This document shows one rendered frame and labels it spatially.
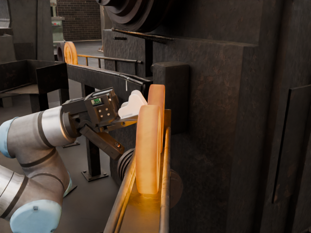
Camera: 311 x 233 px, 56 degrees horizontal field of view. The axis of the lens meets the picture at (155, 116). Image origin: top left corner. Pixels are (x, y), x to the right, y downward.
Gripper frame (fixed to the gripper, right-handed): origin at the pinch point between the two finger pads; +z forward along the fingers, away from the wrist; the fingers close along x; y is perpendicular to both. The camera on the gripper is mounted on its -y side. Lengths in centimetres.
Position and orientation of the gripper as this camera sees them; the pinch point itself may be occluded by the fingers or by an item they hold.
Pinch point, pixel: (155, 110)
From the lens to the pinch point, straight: 65.9
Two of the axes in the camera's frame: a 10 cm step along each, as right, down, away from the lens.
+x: 0.6, -3.2, 9.5
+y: -2.7, -9.2, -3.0
